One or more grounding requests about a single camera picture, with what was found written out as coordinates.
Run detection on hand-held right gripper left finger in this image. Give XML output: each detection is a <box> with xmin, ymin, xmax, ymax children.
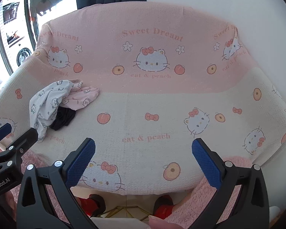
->
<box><xmin>17</xmin><ymin>138</ymin><xmax>96</xmax><ymax>229</ymax></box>

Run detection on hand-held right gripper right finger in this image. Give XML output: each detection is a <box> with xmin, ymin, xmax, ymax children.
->
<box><xmin>191</xmin><ymin>138</ymin><xmax>270</xmax><ymax>229</ymax></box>

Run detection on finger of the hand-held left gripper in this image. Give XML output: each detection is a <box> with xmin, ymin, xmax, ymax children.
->
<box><xmin>0</xmin><ymin>123</ymin><xmax>12</xmax><ymax>146</ymax></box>
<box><xmin>0</xmin><ymin>127</ymin><xmax>39</xmax><ymax>166</ymax></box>

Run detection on light blue cartoon print pants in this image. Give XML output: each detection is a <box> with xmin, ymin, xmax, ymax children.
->
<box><xmin>29</xmin><ymin>79</ymin><xmax>83</xmax><ymax>144</ymax></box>

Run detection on person's right hand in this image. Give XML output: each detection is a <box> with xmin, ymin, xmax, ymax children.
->
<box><xmin>149</xmin><ymin>216</ymin><xmax>175</xmax><ymax>229</ymax></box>

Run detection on pink fluffy robe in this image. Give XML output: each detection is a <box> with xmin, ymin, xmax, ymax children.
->
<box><xmin>7</xmin><ymin>151</ymin><xmax>286</xmax><ymax>229</ymax></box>

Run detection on black garment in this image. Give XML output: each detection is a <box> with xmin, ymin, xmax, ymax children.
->
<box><xmin>50</xmin><ymin>107</ymin><xmax>76</xmax><ymax>131</ymax></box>

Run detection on red slipper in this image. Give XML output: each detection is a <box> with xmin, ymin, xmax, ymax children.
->
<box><xmin>77</xmin><ymin>194</ymin><xmax>106</xmax><ymax>217</ymax></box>
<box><xmin>154</xmin><ymin>195</ymin><xmax>175</xmax><ymax>217</ymax></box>

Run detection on pink cartoon print garment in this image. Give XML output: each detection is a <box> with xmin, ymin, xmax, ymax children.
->
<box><xmin>61</xmin><ymin>80</ymin><xmax>100</xmax><ymax>111</ymax></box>

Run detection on pink cream cat print blanket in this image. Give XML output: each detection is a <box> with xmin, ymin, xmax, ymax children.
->
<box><xmin>0</xmin><ymin>1</ymin><xmax>286</xmax><ymax>195</ymax></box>

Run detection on white appliance cabinet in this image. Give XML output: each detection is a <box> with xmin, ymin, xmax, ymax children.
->
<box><xmin>0</xmin><ymin>1</ymin><xmax>32</xmax><ymax>68</ymax></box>

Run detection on black framed glass door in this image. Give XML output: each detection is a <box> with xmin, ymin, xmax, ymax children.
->
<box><xmin>24</xmin><ymin>0</ymin><xmax>69</xmax><ymax>50</ymax></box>

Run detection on gold wire table frame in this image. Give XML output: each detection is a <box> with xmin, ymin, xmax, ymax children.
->
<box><xmin>98</xmin><ymin>204</ymin><xmax>155</xmax><ymax>220</ymax></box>

